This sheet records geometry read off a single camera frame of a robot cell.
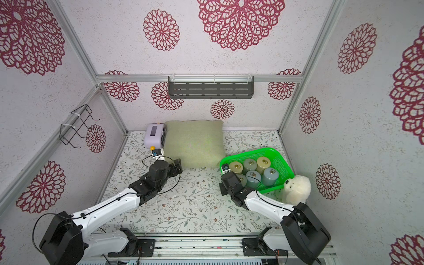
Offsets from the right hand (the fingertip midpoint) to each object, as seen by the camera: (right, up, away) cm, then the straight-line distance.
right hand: (223, 179), depth 88 cm
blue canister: (+25, +1, 0) cm, 25 cm away
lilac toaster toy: (-43, +25, +18) cm, 52 cm away
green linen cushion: (-15, +19, +9) cm, 26 cm away
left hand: (-25, +10, -5) cm, 28 cm away
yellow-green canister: (+7, +7, +2) cm, 10 cm away
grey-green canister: (+15, +8, +4) cm, 17 cm away
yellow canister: (+23, +8, +4) cm, 24 cm away
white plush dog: (+31, -1, -17) cm, 35 cm away
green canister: (+9, +1, -5) cm, 11 cm away
